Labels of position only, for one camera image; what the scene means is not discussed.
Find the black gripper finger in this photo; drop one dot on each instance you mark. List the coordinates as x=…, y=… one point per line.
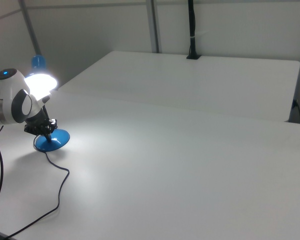
x=53, y=123
x=48, y=136

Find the blue gooseneck desk lamp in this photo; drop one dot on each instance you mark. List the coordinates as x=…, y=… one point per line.
x=61, y=137

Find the thin grey metal frame post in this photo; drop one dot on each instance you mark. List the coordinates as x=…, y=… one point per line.
x=31, y=27

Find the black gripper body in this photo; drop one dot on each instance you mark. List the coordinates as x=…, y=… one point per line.
x=36, y=123

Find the wide grey metal frame post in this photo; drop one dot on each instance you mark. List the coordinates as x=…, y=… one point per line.
x=153, y=25

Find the black clamped camera pole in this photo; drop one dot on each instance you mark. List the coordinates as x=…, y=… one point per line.
x=192, y=25

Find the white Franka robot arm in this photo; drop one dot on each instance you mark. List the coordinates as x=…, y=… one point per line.
x=10, y=100

